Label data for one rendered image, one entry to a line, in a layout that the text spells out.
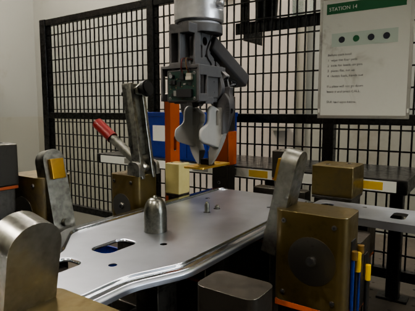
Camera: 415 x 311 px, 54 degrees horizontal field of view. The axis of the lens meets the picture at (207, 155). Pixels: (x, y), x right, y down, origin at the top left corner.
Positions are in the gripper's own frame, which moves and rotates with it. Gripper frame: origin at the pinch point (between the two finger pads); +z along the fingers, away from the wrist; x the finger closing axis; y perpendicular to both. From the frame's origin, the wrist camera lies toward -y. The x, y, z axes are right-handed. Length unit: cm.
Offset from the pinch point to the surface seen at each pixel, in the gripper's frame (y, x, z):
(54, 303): 39.5, 15.3, 4.6
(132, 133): 1.8, -15.0, -3.1
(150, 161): -1.0, -13.4, 2.2
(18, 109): -171, -339, -6
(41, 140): -192, -336, 26
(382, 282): -60, 16, 40
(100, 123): 0.6, -24.7, -4.8
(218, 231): 8.1, 7.5, 9.3
